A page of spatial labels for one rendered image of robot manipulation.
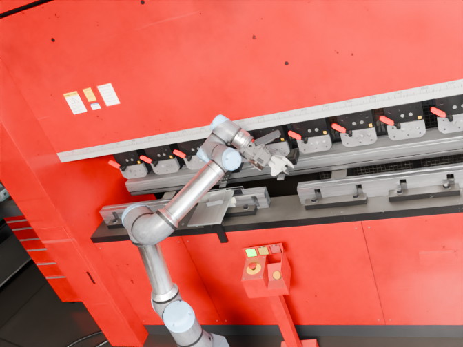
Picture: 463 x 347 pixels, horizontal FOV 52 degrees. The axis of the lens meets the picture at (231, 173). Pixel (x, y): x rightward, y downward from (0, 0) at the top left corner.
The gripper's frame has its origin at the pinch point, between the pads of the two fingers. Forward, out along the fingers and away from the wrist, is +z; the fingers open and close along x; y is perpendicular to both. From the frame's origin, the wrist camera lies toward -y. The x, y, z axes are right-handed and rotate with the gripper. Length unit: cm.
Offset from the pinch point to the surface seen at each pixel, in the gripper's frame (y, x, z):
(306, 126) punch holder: -28.3, -20.0, -4.6
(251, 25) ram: -39, 7, -47
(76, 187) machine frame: 49, -99, -93
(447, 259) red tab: -21, -35, 84
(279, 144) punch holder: -18.2, -31.7, -9.9
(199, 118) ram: -7, -36, -48
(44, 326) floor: 141, -221, -81
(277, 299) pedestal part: 37, -61, 33
